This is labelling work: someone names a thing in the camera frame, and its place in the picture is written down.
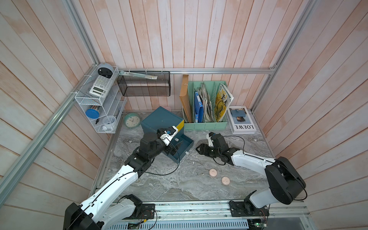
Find blue binder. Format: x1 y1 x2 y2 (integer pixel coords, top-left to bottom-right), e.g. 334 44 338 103
194 91 204 123

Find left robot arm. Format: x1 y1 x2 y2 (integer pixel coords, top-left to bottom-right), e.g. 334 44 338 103
63 126 178 230

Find pink earphone case bottom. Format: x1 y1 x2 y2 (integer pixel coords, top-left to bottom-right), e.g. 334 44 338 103
221 176 231 186

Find black mesh basket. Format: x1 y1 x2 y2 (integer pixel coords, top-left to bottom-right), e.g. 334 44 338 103
117 71 171 97

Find white wire shelf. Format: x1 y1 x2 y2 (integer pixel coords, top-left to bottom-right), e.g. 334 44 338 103
75 65 127 134

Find brown envelope folder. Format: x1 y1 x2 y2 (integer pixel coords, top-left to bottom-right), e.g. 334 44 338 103
179 74 193 123

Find teal bottom drawer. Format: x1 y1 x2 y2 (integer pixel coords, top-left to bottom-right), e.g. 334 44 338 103
163 134 194 164

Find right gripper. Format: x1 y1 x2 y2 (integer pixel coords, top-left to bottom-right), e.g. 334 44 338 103
195 143 221 158

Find pink earphone case middle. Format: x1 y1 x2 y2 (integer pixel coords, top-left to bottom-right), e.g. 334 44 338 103
209 169 218 177

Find newspapers in organizer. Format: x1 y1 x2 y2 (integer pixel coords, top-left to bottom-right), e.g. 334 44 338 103
198 82 216 122

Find green file organizer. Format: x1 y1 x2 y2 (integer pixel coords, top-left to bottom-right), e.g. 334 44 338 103
184 81 227 131

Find ruler on basket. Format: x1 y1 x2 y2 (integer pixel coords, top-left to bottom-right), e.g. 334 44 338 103
119 71 158 80

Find pink earphone case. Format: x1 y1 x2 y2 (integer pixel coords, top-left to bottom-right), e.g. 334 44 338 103
209 169 218 177
221 176 231 186

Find yellow drawer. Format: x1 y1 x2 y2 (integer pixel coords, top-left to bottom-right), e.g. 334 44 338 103
175 120 185 132

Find round grey speaker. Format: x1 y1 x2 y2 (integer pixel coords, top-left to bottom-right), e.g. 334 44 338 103
97 63 114 79

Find green alarm clock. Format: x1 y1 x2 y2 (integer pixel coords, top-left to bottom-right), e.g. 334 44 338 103
124 113 141 128

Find yellow magazine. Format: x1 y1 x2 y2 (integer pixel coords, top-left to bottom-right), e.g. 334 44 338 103
214 83 234 122

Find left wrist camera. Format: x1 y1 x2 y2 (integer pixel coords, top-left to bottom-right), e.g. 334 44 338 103
158 126 179 146

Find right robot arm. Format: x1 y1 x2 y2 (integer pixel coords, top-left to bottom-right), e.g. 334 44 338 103
196 132 306 215

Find blue lid jar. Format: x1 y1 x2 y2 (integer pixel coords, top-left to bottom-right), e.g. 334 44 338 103
85 105 100 119

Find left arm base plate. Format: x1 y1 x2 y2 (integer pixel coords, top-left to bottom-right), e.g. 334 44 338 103
124 203 156 220

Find white calculator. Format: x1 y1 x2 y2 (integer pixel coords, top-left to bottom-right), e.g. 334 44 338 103
89 75 113 98

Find teal drawer cabinet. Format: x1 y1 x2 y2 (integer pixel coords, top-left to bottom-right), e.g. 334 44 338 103
140 106 185 150

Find white cup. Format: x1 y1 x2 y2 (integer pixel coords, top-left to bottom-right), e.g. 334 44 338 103
102 116 117 132

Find LOEWE book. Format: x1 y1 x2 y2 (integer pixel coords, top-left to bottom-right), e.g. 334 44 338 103
227 106 256 134

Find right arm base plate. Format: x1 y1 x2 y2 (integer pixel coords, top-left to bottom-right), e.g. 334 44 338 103
229 200 269 217

